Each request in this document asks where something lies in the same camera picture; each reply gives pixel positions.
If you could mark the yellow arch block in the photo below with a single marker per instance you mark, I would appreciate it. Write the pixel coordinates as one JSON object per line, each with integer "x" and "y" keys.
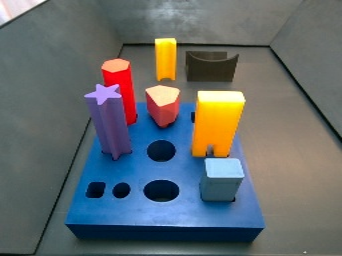
{"x": 166, "y": 58}

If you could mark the blue shape sorter board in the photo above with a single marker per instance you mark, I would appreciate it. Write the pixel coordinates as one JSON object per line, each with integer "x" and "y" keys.
{"x": 143, "y": 196}

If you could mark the red pentagon block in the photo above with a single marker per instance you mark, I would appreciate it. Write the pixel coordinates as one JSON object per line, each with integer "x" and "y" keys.
{"x": 163, "y": 100}

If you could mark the large yellow notched block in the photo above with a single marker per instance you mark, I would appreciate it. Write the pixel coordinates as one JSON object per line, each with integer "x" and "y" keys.
{"x": 218, "y": 113}

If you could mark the purple star block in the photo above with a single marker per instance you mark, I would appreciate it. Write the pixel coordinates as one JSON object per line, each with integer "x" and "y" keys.
{"x": 106, "y": 108}

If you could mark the black curved holder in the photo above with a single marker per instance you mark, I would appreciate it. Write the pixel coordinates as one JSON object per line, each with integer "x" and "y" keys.
{"x": 210, "y": 66}

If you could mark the light blue square block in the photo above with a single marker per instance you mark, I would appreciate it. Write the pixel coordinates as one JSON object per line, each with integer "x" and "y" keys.
{"x": 220, "y": 179}

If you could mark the red hexagon block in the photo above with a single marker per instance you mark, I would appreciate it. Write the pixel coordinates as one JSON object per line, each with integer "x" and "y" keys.
{"x": 116, "y": 74}

